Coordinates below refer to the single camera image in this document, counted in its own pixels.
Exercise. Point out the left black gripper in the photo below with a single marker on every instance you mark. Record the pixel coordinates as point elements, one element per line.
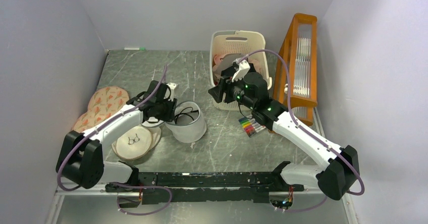
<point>169,116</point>

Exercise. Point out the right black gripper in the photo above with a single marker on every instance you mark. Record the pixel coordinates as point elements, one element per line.
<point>224,86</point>

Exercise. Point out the white mesh laundry bag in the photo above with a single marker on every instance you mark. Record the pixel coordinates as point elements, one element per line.
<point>188,125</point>

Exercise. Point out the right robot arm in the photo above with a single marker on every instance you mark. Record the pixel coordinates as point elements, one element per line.
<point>337,167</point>

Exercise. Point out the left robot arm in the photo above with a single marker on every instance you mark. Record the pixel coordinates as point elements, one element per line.
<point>81,162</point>

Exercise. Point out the cream plastic laundry basket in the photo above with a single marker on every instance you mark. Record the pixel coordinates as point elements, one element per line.
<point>238,42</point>

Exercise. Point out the grey brown cloth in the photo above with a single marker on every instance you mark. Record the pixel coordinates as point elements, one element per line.
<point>228,60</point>

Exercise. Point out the pink cloth in basket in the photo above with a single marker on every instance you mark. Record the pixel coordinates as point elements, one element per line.
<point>218,62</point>

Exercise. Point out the beige round fabric pad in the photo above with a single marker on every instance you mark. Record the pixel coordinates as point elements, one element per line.
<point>137,142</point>

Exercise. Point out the pack of coloured markers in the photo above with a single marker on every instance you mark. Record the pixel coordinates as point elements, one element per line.
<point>250,126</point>

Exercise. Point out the floral pink oven mitt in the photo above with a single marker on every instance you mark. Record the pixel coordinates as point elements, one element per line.
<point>104,103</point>

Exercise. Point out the green white marker pen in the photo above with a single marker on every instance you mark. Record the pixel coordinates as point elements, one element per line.
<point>134,48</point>

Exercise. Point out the orange wooden rack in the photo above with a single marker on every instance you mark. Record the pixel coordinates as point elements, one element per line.
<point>299,51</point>

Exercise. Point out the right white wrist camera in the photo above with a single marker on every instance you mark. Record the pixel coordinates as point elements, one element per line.
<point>243,69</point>

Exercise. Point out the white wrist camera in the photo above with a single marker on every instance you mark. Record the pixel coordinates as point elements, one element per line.
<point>243,69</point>
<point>170,94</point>

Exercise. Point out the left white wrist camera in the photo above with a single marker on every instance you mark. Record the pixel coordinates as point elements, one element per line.
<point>170,94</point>

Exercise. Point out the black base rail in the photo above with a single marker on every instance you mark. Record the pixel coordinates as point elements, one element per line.
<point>202,187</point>

